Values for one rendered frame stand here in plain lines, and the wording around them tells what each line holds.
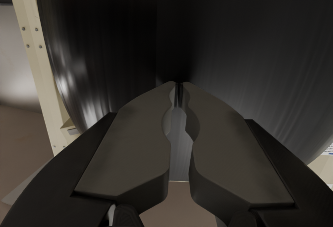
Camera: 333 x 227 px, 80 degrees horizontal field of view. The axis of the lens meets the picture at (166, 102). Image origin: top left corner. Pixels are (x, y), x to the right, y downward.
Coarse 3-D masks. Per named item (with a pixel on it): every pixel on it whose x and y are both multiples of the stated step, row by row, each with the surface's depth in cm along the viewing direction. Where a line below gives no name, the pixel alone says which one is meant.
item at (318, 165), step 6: (324, 156) 40; (330, 156) 40; (312, 162) 41; (318, 162) 41; (324, 162) 41; (330, 162) 41; (312, 168) 41; (318, 168) 41; (324, 168) 41; (330, 168) 41; (318, 174) 42; (324, 174) 42; (330, 174) 42; (324, 180) 43; (330, 180) 43
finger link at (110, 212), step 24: (72, 144) 7; (96, 144) 7; (48, 168) 6; (72, 168) 6; (24, 192) 6; (48, 192) 6; (72, 192) 6; (24, 216) 5; (48, 216) 5; (72, 216) 5; (96, 216) 5
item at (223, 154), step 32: (192, 96) 10; (192, 128) 10; (224, 128) 8; (192, 160) 7; (224, 160) 7; (256, 160) 7; (192, 192) 7; (224, 192) 6; (256, 192) 6; (288, 192) 6; (224, 224) 7
